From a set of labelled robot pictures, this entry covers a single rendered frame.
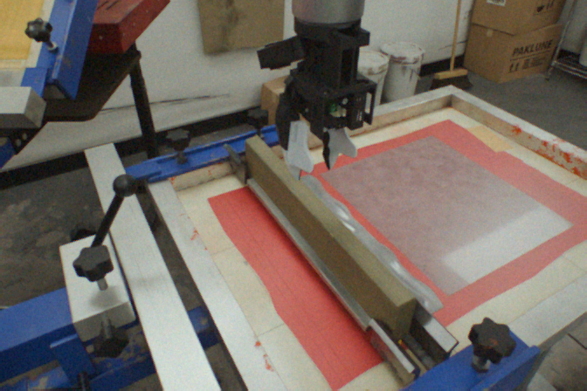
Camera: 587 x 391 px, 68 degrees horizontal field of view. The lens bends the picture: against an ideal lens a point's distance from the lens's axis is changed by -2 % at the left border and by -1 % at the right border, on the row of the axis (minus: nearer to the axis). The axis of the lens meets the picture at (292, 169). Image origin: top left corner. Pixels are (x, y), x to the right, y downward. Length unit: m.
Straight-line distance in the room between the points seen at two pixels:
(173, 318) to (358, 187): 0.44
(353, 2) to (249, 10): 2.22
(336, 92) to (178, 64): 2.24
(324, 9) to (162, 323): 0.38
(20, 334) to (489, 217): 0.70
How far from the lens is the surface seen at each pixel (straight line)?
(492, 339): 0.52
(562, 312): 0.68
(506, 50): 3.82
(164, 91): 2.69
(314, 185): 0.82
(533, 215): 0.87
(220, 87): 2.80
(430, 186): 0.87
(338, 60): 0.45
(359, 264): 0.55
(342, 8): 0.45
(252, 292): 0.65
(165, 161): 0.84
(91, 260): 0.50
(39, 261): 2.28
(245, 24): 2.68
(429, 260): 0.72
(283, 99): 0.51
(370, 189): 0.83
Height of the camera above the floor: 1.46
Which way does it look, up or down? 35 degrees down
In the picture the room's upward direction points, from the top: straight up
